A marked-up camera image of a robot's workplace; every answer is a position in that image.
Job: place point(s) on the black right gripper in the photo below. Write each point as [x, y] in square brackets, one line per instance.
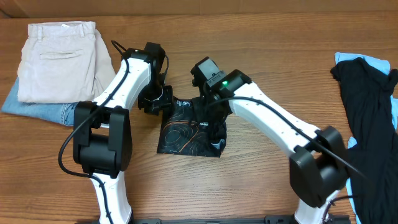
[206, 119]

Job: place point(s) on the plain black shirt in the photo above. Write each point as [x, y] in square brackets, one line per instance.
[366, 95]

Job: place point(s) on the folded beige pants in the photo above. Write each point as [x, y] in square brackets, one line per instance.
[63, 62]

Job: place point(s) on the black printed cycling jersey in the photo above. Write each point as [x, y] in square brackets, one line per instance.
[182, 134]

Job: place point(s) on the light blue shirt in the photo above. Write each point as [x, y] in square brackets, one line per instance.
[384, 67]

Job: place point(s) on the folded blue jeans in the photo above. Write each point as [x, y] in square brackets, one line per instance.
[62, 113]

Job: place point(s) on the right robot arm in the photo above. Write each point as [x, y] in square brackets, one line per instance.
[318, 167]

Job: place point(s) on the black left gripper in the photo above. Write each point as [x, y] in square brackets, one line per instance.
[165, 104]

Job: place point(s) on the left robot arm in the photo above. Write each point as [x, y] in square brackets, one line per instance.
[102, 139]

